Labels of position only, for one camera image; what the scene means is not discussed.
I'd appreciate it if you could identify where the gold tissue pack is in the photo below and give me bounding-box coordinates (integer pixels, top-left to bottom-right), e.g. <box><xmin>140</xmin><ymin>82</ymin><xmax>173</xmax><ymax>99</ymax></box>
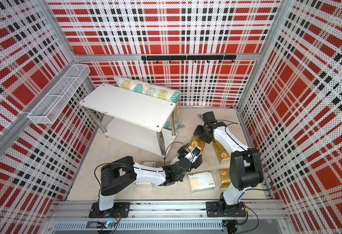
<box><xmin>213</xmin><ymin>141</ymin><xmax>230</xmax><ymax>164</ymax></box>
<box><xmin>189</xmin><ymin>136</ymin><xmax>206</xmax><ymax>152</ymax></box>
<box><xmin>216</xmin><ymin>169</ymin><xmax>231</xmax><ymax>188</ymax></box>

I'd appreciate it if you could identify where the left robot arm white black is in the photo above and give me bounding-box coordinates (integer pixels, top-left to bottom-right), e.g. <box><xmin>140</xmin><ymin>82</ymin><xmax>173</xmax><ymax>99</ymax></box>
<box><xmin>89</xmin><ymin>144</ymin><xmax>203</xmax><ymax>218</ymax></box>

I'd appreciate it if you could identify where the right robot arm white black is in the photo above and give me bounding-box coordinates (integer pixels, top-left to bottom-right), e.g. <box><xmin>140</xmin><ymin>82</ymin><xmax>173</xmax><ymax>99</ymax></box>
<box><xmin>194</xmin><ymin>122</ymin><xmax>264</xmax><ymax>217</ymax></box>

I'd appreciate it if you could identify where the white tissue pack left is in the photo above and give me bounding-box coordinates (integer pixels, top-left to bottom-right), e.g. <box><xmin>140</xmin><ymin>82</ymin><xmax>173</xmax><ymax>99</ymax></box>
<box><xmin>135</xmin><ymin>161</ymin><xmax>156</xmax><ymax>188</ymax></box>

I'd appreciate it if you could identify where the white tissue pack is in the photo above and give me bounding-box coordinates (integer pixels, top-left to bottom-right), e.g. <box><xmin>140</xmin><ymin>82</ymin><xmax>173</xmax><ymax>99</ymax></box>
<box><xmin>188</xmin><ymin>171</ymin><xmax>216</xmax><ymax>193</ymax></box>
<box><xmin>135</xmin><ymin>161</ymin><xmax>156</xmax><ymax>188</ymax></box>

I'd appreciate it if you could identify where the white tissue pack right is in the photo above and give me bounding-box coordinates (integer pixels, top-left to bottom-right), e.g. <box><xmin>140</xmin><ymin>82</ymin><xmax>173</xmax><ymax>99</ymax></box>
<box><xmin>188</xmin><ymin>171</ymin><xmax>216</xmax><ymax>193</ymax></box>

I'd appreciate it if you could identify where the white two-tier shelf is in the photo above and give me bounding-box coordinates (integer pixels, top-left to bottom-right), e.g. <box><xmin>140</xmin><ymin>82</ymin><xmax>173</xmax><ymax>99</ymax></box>
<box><xmin>80</xmin><ymin>84</ymin><xmax>176</xmax><ymax>158</ymax></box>

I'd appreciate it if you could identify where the small green circuit board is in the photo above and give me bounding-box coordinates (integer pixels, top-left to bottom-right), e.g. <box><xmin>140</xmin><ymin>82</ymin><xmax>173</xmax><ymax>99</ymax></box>
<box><xmin>97</xmin><ymin>221</ymin><xmax>117</xmax><ymax>230</ymax></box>

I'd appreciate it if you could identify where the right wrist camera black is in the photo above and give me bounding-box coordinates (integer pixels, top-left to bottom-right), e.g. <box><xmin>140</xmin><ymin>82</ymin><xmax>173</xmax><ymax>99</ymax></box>
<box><xmin>202</xmin><ymin>111</ymin><xmax>217</xmax><ymax>125</ymax></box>

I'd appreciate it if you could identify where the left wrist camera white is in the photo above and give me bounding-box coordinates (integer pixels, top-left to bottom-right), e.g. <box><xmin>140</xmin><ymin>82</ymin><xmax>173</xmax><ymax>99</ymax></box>
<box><xmin>191</xmin><ymin>146</ymin><xmax>201</xmax><ymax>163</ymax></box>

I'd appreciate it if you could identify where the black wall hook rail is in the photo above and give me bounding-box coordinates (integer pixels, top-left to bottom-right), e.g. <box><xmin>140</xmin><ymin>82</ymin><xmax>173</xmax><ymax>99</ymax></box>
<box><xmin>141</xmin><ymin>55</ymin><xmax>237</xmax><ymax>62</ymax></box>

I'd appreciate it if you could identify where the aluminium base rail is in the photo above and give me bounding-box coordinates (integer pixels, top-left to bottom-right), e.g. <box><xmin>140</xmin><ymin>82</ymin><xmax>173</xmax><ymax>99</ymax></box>
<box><xmin>41</xmin><ymin>199</ymin><xmax>295</xmax><ymax>234</ymax></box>

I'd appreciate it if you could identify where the white wire mesh basket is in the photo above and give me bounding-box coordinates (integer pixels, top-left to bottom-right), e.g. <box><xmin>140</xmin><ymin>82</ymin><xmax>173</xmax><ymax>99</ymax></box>
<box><xmin>28</xmin><ymin>64</ymin><xmax>90</xmax><ymax>124</ymax></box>

